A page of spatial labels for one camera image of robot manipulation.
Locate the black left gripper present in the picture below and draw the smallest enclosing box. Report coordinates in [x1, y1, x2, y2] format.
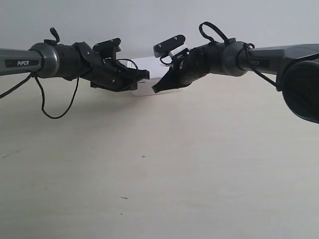
[72, 42, 150, 92]

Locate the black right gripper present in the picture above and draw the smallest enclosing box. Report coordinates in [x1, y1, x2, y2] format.
[152, 44, 224, 94]

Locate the white lidded plastic container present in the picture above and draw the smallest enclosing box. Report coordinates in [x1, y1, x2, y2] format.
[132, 57, 181, 97]

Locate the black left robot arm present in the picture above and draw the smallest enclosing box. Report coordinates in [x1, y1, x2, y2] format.
[0, 38, 150, 92]

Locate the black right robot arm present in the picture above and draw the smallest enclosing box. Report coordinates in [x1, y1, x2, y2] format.
[153, 41, 319, 123]

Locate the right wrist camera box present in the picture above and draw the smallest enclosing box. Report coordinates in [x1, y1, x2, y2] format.
[153, 34, 189, 62]

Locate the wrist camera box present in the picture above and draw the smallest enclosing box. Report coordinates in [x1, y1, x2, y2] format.
[93, 37, 122, 60]
[153, 34, 189, 62]

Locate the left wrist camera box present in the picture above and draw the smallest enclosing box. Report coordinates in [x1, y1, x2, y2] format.
[93, 37, 122, 60]

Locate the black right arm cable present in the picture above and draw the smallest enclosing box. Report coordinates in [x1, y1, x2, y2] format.
[198, 21, 282, 92]

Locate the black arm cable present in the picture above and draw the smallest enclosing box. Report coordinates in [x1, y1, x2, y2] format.
[198, 21, 282, 92]
[0, 27, 80, 119]

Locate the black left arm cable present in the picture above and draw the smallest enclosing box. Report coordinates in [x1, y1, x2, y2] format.
[0, 27, 80, 119]

